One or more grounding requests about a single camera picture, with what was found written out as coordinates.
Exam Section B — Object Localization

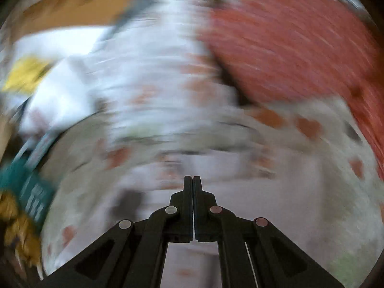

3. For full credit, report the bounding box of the yellow bag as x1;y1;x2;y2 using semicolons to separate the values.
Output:
1;55;57;93

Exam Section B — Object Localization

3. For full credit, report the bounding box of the heart patterned quilt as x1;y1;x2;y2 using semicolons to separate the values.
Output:
39;96;381;288

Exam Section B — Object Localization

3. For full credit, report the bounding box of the orange floral cloth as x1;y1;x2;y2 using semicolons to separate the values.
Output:
196;0;384;183

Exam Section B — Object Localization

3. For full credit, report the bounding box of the white paper bag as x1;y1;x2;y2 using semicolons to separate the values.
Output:
18;30;117;135

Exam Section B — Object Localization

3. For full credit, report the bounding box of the white floral pillow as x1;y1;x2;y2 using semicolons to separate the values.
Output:
111;0;240;144

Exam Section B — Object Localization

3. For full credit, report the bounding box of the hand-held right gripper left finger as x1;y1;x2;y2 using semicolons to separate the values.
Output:
35;175;193;288

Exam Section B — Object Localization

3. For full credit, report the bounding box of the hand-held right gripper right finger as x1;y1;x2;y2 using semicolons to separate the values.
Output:
192;175;345;288

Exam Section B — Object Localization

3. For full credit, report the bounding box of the golden brown fringed cloth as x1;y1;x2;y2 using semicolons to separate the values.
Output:
0;190;44;278

